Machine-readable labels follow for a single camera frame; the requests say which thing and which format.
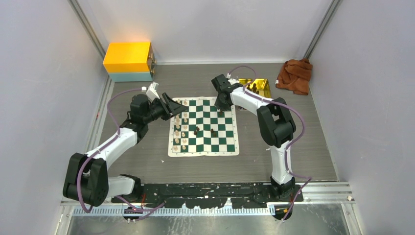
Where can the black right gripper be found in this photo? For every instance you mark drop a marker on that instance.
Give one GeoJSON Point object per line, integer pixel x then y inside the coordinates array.
{"type": "Point", "coordinates": [219, 106]}

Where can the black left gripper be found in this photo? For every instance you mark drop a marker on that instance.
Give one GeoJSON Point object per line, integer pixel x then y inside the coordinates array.
{"type": "Point", "coordinates": [170, 107]}

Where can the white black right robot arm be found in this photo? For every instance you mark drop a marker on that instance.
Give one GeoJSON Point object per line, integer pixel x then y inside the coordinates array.
{"type": "Point", "coordinates": [275, 122]}

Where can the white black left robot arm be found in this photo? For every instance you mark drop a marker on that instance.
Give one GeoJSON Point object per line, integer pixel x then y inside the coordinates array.
{"type": "Point", "coordinates": [87, 179]}

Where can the green white chess mat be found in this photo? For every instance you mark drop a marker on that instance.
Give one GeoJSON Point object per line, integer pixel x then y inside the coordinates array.
{"type": "Point", "coordinates": [203, 113]}

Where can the gold metal tin tray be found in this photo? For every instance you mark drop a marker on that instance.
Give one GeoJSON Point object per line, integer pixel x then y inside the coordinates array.
{"type": "Point", "coordinates": [259, 86]}

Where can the yellow and teal box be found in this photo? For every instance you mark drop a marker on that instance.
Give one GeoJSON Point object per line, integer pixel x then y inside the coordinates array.
{"type": "Point", "coordinates": [130, 62]}

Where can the brown crumpled cloth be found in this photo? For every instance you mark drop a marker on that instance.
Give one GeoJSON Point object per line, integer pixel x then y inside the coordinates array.
{"type": "Point", "coordinates": [295, 76]}

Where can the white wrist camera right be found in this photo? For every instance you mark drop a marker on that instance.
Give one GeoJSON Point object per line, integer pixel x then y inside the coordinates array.
{"type": "Point", "coordinates": [231, 80]}

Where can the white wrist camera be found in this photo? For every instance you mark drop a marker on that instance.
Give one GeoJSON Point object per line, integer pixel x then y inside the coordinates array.
{"type": "Point", "coordinates": [231, 80]}
{"type": "Point", "coordinates": [151, 91]}

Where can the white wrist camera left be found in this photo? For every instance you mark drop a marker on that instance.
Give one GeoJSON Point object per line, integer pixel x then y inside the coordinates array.
{"type": "Point", "coordinates": [151, 91]}

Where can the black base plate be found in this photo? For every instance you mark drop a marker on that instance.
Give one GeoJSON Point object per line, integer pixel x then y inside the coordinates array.
{"type": "Point", "coordinates": [210, 195]}

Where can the aluminium frame rail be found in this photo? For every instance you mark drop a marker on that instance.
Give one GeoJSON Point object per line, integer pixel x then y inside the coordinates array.
{"type": "Point", "coordinates": [311, 193]}

